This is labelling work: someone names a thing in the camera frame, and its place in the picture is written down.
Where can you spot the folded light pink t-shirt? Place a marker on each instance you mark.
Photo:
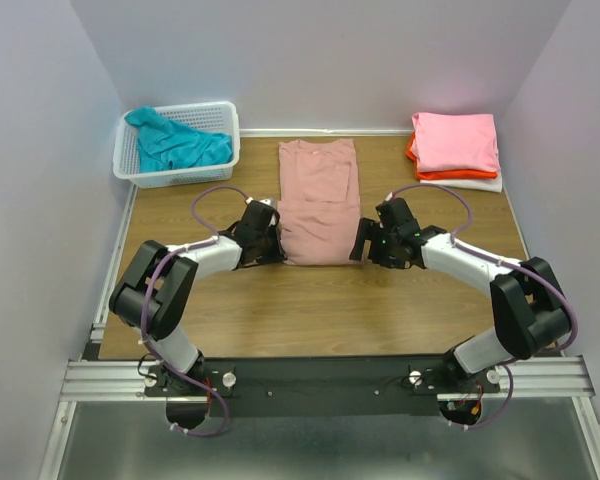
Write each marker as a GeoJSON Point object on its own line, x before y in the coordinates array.
{"type": "Point", "coordinates": [455, 142]}

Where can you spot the dusty pink graphic t-shirt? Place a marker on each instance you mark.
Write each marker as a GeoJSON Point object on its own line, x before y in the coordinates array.
{"type": "Point", "coordinates": [320, 201]}

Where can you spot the folded white t-shirt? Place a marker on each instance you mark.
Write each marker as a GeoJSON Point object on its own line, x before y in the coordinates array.
{"type": "Point", "coordinates": [489, 185]}

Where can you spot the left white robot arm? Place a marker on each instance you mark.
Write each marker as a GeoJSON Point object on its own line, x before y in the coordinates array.
{"type": "Point", "coordinates": [153, 291]}

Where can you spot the folded orange t-shirt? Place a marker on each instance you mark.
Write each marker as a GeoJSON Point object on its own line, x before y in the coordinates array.
{"type": "Point", "coordinates": [456, 174]}

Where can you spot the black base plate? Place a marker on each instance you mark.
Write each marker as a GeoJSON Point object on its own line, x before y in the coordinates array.
{"type": "Point", "coordinates": [232, 388]}

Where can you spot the teal t-shirt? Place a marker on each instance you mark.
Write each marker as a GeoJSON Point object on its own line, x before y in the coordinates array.
{"type": "Point", "coordinates": [164, 144]}

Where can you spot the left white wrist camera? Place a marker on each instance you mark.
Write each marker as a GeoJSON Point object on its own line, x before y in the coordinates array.
{"type": "Point", "coordinates": [271, 202]}

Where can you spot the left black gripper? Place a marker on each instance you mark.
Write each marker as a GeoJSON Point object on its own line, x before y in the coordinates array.
{"type": "Point", "coordinates": [278, 253]}

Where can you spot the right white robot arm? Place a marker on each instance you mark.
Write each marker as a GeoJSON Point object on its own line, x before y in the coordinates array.
{"type": "Point", "coordinates": [529, 309]}

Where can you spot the aluminium frame rail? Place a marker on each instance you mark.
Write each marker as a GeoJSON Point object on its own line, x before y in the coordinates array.
{"type": "Point", "coordinates": [550, 430]}

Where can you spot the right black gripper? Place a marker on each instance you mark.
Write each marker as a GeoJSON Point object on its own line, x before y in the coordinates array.
{"type": "Point", "coordinates": [370, 229]}

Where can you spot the white plastic laundry basket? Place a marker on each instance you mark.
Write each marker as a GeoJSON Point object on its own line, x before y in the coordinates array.
{"type": "Point", "coordinates": [213, 117]}

